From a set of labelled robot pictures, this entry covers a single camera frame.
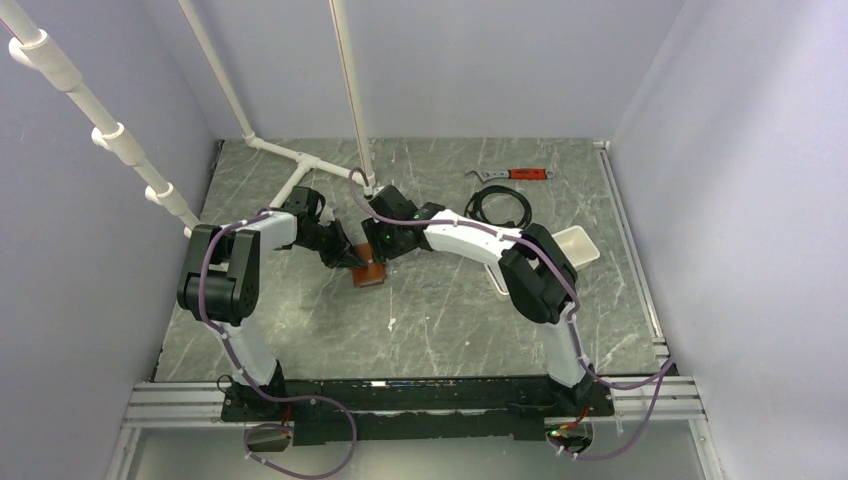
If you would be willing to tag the brown leather card holder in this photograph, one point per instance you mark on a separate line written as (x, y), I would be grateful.
(373, 274)

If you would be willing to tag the red handled adjustable wrench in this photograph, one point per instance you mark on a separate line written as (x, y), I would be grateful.
(512, 174)

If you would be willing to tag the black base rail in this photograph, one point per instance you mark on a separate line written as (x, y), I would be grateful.
(322, 411)

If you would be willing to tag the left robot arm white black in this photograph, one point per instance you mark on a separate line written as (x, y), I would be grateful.
(220, 277)

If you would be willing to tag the aluminium frame rails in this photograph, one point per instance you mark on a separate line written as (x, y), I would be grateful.
(663, 395)

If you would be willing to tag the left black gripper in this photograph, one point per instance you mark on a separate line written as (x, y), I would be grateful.
(343, 254)

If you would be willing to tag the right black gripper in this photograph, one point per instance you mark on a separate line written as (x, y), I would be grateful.
(372, 229)

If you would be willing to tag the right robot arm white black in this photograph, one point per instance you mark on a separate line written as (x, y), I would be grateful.
(528, 263)

